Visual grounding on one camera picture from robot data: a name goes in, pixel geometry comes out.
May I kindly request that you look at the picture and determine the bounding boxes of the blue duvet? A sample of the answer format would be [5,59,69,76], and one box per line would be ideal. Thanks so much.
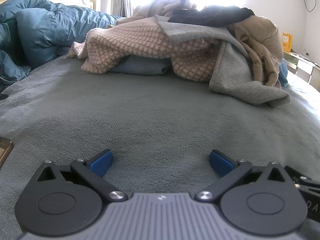
[0,0,125,90]

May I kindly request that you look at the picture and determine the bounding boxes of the cream garment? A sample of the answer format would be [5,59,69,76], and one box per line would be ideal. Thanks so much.
[132,0,198,20]

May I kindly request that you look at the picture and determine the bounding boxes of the black t-shirt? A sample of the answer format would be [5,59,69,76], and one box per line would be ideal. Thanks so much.
[167,5,255,27]

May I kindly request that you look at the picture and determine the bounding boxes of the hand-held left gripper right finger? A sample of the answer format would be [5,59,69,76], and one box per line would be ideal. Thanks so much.
[195,149,286,202]

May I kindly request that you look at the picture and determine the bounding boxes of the yellow box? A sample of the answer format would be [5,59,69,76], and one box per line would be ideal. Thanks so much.
[282,32,292,53]

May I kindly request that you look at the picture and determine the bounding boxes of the brown phone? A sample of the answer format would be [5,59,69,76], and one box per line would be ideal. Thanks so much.
[0,137,14,168]

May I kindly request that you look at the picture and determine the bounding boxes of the grey-blue folded garment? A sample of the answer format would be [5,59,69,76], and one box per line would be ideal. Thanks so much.
[110,55,172,75]

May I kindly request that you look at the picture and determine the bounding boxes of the light blue cloth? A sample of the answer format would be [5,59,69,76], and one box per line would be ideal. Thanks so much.
[278,60,288,87]

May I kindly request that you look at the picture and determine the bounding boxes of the cream desk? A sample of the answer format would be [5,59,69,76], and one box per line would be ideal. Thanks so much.
[284,51,320,92]

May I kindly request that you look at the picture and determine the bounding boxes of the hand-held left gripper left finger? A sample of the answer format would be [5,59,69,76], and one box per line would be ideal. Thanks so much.
[37,149,128,202]

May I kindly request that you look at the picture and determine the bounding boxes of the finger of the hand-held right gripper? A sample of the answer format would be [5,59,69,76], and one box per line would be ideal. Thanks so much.
[286,165,314,182]

